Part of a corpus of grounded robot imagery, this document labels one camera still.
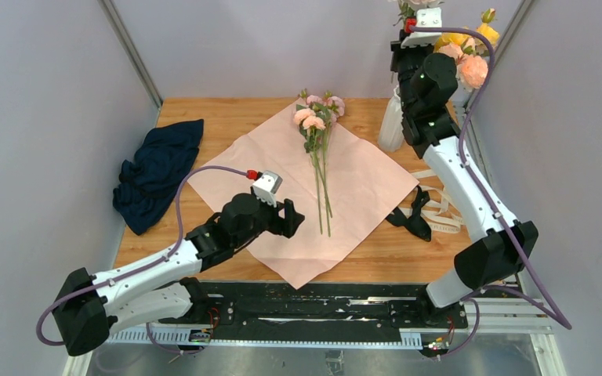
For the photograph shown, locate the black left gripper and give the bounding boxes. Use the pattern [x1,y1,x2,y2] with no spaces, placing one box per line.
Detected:
[234,186,305,249]

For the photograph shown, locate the pink paper flower wrap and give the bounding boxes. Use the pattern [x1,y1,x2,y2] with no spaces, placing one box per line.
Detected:
[189,103,417,288]

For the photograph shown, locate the black printed ribbon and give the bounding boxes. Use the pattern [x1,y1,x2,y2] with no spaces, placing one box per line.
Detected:
[386,186,432,242]

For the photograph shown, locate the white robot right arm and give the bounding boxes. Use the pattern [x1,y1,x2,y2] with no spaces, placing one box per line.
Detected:
[391,28,539,327]

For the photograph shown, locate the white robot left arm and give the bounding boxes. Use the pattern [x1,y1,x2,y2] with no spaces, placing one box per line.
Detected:
[51,193,305,356]

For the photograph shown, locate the yellow and pink flowers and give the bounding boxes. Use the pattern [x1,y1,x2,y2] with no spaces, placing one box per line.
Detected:
[433,8,500,92]

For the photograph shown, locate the white ribbed vase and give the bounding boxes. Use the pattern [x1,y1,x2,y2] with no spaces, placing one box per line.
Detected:
[378,86,404,152]

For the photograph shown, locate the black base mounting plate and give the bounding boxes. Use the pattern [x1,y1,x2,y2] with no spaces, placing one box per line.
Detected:
[108,280,525,346]

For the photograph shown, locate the dark blue cloth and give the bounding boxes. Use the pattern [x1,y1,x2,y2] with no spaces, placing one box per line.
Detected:
[112,119,204,236]

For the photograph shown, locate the white printed ribbon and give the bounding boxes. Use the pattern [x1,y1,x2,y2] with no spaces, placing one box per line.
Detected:
[421,185,465,234]

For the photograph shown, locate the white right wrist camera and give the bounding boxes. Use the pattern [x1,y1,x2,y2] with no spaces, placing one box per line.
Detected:
[401,7,442,48]

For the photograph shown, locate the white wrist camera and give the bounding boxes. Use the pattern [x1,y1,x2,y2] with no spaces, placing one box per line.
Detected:
[401,7,442,48]
[251,170,283,208]

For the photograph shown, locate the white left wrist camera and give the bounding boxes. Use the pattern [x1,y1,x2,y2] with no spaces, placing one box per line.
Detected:
[251,170,283,208]

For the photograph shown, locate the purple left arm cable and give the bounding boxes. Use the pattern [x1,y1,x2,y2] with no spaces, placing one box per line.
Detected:
[36,165,258,359]

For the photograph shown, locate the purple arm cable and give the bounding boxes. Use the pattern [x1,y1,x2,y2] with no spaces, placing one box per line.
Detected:
[36,165,258,359]
[407,26,573,359]

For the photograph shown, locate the aluminium frame rail front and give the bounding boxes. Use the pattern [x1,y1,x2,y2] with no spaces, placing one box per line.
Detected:
[62,291,567,376]

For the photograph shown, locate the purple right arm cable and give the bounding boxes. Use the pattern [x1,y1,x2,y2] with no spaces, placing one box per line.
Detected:
[407,26,573,359]

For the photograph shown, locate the aluminium frame post left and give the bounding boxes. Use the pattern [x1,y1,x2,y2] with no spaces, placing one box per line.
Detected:
[97,0,164,110]

